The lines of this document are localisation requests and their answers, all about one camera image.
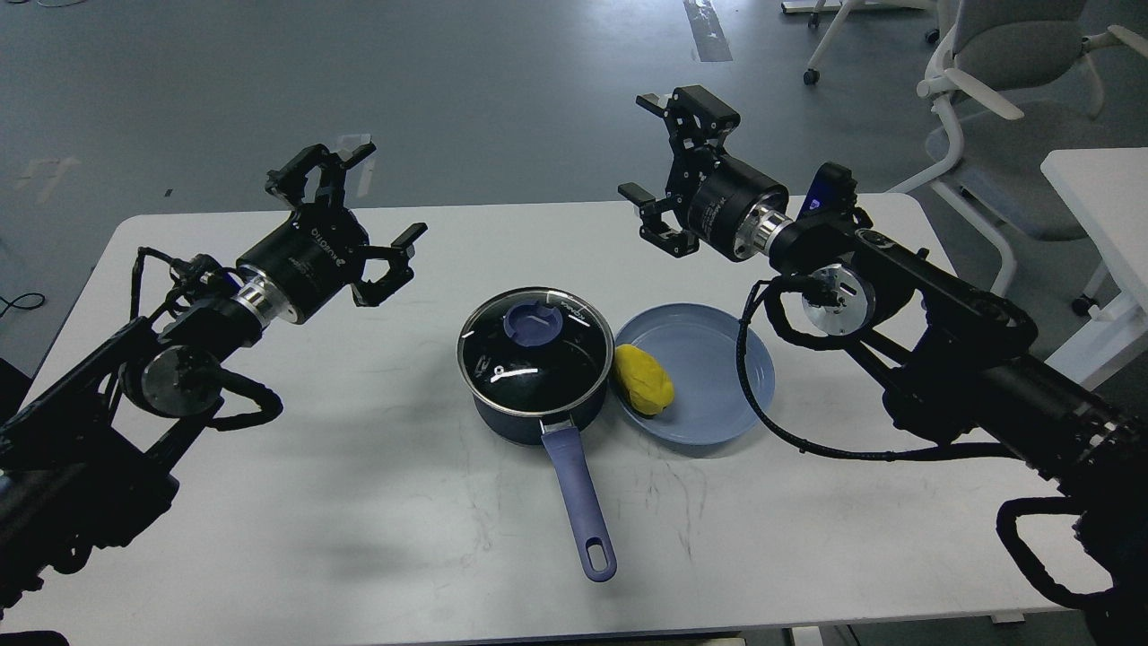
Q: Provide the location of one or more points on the grey office chair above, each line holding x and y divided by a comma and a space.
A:
1012, 81

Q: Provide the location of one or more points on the glass pot lid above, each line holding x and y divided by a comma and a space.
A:
535, 351

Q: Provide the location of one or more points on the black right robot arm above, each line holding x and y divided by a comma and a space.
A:
953, 361

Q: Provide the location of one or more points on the white side table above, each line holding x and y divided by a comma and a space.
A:
1106, 190

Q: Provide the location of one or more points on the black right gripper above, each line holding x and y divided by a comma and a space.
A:
723, 191

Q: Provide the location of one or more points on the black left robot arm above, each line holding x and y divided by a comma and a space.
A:
88, 464

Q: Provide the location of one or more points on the dark blue saucepan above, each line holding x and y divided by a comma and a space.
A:
560, 435

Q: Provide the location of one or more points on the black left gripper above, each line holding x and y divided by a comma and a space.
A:
305, 256

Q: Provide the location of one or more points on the light blue plate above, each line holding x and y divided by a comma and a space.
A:
695, 344

